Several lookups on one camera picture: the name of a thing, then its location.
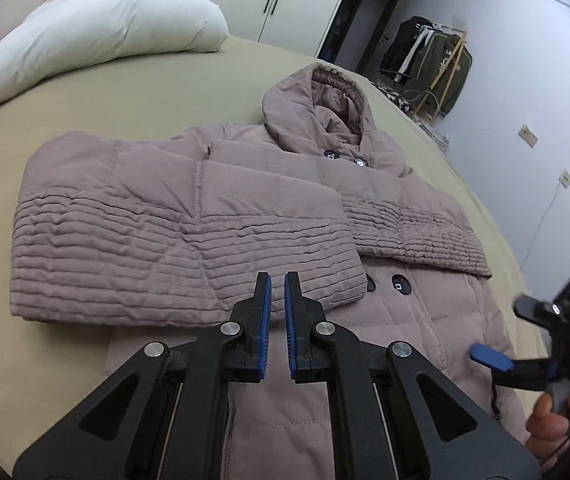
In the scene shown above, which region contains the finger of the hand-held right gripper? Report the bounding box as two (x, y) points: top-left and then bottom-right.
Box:
(470, 343), (560, 392)

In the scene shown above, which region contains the person's right hand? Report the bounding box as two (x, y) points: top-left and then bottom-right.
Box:
(525, 386), (570, 467)

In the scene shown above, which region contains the mauve hooded puffer coat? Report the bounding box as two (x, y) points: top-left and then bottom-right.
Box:
(9, 63), (540, 480)

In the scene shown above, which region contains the olive green bed sheet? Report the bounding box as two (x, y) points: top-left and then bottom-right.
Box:
(0, 35), (548, 480)

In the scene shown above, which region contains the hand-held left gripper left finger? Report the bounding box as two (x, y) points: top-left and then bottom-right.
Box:
(12, 272), (272, 480)

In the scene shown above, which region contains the clothes rack with dark garments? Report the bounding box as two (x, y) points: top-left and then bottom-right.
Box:
(372, 16), (473, 123)

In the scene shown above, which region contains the white pillow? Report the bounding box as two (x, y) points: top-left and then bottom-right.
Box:
(0, 0), (229, 122)

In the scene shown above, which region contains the thin white cable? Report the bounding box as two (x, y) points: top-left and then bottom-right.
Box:
(521, 182), (564, 268)

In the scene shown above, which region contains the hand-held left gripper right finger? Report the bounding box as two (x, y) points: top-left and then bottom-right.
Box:
(284, 271), (542, 480)

